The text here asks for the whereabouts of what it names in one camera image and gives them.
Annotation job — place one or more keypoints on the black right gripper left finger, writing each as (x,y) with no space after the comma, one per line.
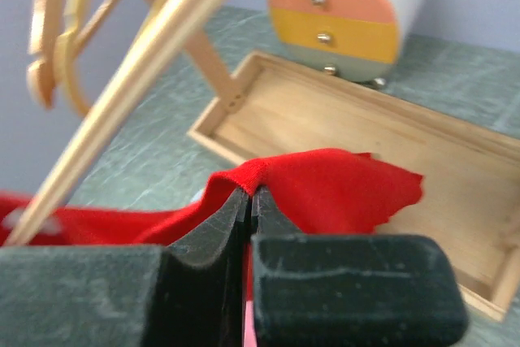
(189,293)

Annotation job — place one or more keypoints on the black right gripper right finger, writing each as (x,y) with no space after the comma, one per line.
(357,290)

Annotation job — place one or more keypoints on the pink t shirt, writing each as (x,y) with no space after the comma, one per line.
(249,333)

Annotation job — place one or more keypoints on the red t shirt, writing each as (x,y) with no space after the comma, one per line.
(326,191)

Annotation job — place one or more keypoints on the wooden hanger with metal hook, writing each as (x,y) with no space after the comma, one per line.
(48,24)

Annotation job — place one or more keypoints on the white orange yellow container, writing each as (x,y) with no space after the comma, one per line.
(357,40)

